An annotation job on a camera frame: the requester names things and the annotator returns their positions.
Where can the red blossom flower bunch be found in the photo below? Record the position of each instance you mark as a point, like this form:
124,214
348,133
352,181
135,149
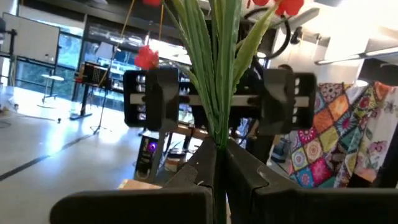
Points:
217,93

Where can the ceiling light bar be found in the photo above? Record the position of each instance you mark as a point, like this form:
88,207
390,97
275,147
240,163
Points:
357,56

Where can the black board on stand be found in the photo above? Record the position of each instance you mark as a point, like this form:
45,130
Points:
94,74

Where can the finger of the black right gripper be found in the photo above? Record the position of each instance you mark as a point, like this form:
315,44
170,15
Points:
161,99
278,102

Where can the black tripod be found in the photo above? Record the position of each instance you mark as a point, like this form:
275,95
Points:
101,121

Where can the white board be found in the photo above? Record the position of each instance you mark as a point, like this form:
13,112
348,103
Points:
31,37

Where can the white floral fabric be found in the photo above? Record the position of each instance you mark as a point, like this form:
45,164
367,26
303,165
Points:
379,130

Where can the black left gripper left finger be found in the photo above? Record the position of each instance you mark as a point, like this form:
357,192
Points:
155,205

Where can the colourful patchwork quilt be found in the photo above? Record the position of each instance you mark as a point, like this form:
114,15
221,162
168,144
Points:
326,140

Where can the computer tower purple light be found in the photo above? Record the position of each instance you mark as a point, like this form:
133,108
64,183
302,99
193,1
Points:
146,155

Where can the round white table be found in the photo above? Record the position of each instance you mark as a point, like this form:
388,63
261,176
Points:
52,77

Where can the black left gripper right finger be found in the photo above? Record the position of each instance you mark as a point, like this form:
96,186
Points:
280,205

